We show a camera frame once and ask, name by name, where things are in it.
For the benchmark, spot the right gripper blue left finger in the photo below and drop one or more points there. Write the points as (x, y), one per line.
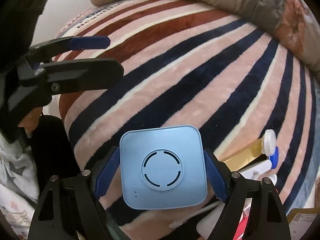
(104, 171)

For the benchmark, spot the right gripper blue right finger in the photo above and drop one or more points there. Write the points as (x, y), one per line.
(215, 178)

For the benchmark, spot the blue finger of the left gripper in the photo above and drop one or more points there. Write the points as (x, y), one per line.
(72, 75)
(60, 45)

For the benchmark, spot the gold rectangular bar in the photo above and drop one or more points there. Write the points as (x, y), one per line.
(244, 156)

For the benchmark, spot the light blue square device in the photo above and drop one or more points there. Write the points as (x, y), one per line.
(163, 168)

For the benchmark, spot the white earbuds case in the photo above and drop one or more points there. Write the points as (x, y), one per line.
(206, 225)

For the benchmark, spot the blue white contact lens case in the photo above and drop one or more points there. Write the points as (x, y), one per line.
(269, 147)

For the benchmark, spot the cardboard box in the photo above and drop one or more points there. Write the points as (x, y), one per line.
(300, 220)

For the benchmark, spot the striped plush blanket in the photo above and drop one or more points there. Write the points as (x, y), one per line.
(187, 63)

